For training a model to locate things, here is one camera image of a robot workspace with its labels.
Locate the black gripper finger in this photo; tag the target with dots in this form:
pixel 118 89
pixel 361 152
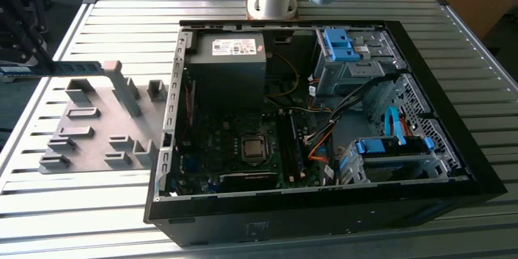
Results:
pixel 33 22
pixel 12 28

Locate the blue RAM stick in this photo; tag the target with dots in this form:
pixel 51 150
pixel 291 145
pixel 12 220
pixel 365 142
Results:
pixel 76 67

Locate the black RAM slot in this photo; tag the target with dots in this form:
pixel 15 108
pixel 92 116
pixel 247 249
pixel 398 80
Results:
pixel 286 150

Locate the grey plastic parts rack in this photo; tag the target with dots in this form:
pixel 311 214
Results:
pixel 104 110

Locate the grey power supply unit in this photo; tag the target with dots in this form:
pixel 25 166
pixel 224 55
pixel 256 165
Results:
pixel 226 74

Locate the green motherboard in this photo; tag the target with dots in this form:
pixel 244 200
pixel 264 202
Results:
pixel 218 150

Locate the silver CPU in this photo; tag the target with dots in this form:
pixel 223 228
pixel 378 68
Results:
pixel 255 148

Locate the black graphics card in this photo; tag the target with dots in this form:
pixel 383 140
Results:
pixel 247 181

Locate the blue plastic drive carrier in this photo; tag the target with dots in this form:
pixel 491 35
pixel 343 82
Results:
pixel 339 45

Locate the grey metal drive cage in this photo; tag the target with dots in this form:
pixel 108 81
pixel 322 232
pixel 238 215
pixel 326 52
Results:
pixel 355 72

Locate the black open PC case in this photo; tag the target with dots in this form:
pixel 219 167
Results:
pixel 283 219

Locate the hard disk in blue carrier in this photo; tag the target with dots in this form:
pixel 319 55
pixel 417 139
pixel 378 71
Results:
pixel 377 146

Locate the grey metal disk bay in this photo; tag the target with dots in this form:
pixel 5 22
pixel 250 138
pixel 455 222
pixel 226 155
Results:
pixel 405 160

